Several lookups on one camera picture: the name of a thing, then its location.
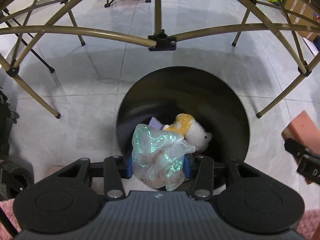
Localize glittery green pouch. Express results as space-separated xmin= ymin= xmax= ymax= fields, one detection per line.
xmin=131 ymin=124 xmax=195 ymax=191

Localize yellow white plush toy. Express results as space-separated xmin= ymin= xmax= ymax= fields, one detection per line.
xmin=164 ymin=113 xmax=212 ymax=152

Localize layered cake sponge toy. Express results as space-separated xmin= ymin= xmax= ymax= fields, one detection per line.
xmin=281 ymin=111 xmax=320 ymax=155

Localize purple knitted cloth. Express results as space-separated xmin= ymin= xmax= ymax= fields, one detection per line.
xmin=148 ymin=116 xmax=170 ymax=130

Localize black trash bin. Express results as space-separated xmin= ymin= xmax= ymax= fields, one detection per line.
xmin=117 ymin=67 xmax=249 ymax=191

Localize pink fuzzy sleeve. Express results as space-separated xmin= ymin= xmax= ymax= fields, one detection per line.
xmin=0 ymin=199 xmax=21 ymax=240

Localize black suitcase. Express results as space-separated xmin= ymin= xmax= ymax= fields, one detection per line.
xmin=1 ymin=88 xmax=20 ymax=157

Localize cardboard boxes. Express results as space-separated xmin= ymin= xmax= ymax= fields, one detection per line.
xmin=284 ymin=0 xmax=319 ymax=42

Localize folding camping table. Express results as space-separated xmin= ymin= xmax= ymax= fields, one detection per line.
xmin=1 ymin=0 xmax=319 ymax=119

